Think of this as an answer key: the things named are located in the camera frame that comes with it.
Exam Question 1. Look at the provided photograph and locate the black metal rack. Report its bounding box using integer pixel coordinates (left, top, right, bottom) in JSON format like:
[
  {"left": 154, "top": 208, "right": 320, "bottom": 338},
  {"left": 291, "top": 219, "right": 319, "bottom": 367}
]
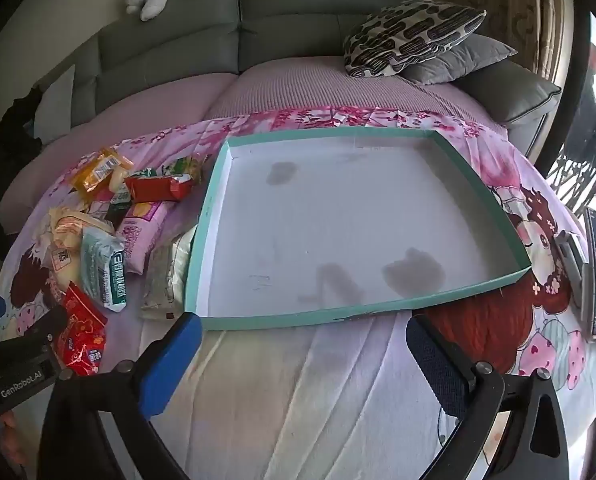
[{"left": 548, "top": 90, "right": 596, "bottom": 211}]

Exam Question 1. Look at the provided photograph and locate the teal shallow cardboard box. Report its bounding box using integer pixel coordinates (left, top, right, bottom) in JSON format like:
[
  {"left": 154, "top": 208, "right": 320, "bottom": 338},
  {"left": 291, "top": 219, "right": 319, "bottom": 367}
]
[{"left": 184, "top": 126, "right": 533, "bottom": 332}]

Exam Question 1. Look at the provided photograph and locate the black beige patterned pillow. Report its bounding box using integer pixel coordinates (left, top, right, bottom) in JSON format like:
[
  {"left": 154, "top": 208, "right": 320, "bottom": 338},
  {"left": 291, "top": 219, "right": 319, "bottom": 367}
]
[{"left": 343, "top": 0, "right": 488, "bottom": 78}]

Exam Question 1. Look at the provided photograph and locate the black clothing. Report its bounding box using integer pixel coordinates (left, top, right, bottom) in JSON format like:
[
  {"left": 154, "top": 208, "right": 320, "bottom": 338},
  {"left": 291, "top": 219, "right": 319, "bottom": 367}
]
[{"left": 0, "top": 87, "right": 44, "bottom": 261}]

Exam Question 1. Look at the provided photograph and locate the pink printed blanket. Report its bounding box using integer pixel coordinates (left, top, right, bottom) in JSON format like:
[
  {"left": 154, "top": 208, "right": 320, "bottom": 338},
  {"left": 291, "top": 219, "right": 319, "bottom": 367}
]
[{"left": 0, "top": 105, "right": 596, "bottom": 480}]

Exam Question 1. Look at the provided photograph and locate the orange snack packet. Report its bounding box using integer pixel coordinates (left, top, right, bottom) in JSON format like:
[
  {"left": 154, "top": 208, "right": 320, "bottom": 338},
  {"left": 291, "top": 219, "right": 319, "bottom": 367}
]
[{"left": 70, "top": 146, "right": 134, "bottom": 196}]

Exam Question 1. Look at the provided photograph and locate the white teal snack packet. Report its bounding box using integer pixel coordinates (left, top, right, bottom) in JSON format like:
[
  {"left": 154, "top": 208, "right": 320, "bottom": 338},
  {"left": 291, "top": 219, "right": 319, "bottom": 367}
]
[{"left": 80, "top": 225, "right": 127, "bottom": 313}]

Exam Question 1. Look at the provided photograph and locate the small grey device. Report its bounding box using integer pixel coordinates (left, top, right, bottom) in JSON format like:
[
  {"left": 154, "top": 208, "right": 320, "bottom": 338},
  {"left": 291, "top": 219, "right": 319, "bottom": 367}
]
[{"left": 554, "top": 232, "right": 590, "bottom": 311}]

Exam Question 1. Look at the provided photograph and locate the pink ribbed sofa cover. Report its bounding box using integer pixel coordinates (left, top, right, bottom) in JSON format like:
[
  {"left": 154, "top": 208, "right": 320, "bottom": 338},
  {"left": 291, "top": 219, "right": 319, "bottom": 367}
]
[{"left": 0, "top": 55, "right": 509, "bottom": 236}]

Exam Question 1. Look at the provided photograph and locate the dark window frame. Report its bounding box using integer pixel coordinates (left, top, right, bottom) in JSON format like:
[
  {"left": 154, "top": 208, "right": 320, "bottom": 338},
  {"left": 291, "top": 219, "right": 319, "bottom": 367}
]
[{"left": 532, "top": 0, "right": 596, "bottom": 176}]

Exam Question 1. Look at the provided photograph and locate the shiny red snack packet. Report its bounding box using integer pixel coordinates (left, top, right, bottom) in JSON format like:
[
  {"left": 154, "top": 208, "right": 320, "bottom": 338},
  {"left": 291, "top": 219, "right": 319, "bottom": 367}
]
[{"left": 58, "top": 282, "right": 107, "bottom": 351}]

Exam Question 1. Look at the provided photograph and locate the grey sofa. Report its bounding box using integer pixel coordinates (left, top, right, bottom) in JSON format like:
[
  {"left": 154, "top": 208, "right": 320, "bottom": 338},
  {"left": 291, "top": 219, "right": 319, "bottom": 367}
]
[{"left": 32, "top": 0, "right": 564, "bottom": 161}]

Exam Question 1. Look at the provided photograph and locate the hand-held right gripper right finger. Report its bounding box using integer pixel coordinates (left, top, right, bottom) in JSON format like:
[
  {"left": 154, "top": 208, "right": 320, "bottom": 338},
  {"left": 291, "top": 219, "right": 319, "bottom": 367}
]
[{"left": 405, "top": 314, "right": 571, "bottom": 480}]

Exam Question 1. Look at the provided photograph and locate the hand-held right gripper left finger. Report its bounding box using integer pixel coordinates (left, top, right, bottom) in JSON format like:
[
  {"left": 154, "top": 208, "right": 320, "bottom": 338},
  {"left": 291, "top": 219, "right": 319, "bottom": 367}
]
[{"left": 38, "top": 311, "right": 203, "bottom": 480}]

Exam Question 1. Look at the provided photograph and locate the clear bread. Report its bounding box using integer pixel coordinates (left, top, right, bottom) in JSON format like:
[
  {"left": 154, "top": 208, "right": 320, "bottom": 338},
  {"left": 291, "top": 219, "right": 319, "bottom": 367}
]
[{"left": 48, "top": 232, "right": 86, "bottom": 306}]

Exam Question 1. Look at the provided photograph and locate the light grey cushion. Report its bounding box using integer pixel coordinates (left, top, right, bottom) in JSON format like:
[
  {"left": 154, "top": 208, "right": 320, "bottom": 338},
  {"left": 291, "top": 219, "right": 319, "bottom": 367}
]
[{"left": 32, "top": 65, "right": 77, "bottom": 143}]

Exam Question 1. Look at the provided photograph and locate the plain grey pillow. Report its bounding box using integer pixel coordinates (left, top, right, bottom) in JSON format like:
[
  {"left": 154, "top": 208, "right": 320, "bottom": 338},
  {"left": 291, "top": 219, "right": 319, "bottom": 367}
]
[{"left": 403, "top": 34, "right": 519, "bottom": 86}]

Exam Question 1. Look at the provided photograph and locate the red white snack packet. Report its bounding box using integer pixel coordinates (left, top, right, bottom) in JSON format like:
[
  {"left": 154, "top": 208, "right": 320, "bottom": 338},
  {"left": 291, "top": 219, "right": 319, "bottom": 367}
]
[{"left": 125, "top": 174, "right": 195, "bottom": 202}]

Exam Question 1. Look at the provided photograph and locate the translucent beige snack packet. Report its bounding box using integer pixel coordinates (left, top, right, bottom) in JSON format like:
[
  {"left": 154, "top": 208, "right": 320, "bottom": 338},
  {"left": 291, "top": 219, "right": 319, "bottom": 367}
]
[{"left": 140, "top": 225, "right": 199, "bottom": 321}]

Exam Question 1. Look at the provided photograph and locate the beige patterned curtain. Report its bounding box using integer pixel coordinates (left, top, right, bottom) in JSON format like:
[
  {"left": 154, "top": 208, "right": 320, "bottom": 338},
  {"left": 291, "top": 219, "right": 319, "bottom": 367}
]
[{"left": 443, "top": 0, "right": 576, "bottom": 86}]

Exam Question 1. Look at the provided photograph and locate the cream cake packet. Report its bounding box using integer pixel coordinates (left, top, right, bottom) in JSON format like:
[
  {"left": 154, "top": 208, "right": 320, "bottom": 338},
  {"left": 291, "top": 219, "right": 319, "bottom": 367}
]
[{"left": 48, "top": 207, "right": 116, "bottom": 236}]

